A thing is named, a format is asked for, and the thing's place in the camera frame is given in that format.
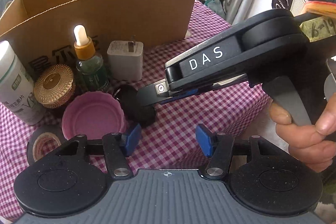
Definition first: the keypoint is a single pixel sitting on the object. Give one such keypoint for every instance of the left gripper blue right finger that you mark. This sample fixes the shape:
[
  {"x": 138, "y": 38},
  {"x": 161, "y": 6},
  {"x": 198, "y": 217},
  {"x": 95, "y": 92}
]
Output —
[{"x": 218, "y": 148}]

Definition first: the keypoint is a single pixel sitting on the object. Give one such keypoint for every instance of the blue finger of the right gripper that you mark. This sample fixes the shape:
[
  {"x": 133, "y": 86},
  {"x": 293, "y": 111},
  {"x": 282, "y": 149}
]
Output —
[
  {"x": 174, "y": 96},
  {"x": 153, "y": 93}
]

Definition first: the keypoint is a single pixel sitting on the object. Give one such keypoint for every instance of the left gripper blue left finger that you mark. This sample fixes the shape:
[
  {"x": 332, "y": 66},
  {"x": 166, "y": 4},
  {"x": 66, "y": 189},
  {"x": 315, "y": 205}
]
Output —
[{"x": 117, "y": 147}]

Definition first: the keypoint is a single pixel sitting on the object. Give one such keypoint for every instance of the pink plastic lid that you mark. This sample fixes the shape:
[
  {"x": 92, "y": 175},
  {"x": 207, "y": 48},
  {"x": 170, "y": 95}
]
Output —
[{"x": 93, "y": 114}]

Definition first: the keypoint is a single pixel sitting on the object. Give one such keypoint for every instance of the white USB charger plug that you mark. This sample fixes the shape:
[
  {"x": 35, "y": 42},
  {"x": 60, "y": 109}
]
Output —
[{"x": 125, "y": 58}]

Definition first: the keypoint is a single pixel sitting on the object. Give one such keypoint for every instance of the green dropper bottle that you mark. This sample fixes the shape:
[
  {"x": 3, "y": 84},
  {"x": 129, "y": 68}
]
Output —
[{"x": 90, "y": 64}]

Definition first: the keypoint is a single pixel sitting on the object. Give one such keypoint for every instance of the black electrical tape roll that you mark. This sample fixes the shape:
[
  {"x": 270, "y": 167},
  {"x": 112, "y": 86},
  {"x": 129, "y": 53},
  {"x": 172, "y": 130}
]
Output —
[{"x": 43, "y": 140}]

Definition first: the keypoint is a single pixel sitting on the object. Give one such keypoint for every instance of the gold lidded round jar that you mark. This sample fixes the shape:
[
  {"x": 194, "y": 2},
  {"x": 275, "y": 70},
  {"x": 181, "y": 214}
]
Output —
[{"x": 55, "y": 86}]

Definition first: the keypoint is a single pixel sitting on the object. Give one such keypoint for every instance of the white supplement bottle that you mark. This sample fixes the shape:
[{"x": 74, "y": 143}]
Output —
[{"x": 17, "y": 88}]

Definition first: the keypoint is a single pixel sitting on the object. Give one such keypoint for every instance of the person right hand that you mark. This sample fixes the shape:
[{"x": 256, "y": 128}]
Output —
[{"x": 307, "y": 144}]

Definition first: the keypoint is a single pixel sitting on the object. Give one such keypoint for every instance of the purple checkered tablecloth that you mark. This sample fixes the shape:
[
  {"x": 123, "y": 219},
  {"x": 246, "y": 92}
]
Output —
[{"x": 170, "y": 141}]

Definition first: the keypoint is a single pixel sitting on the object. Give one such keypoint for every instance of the brown cardboard box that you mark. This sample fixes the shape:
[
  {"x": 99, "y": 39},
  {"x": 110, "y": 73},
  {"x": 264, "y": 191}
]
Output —
[{"x": 41, "y": 32}]

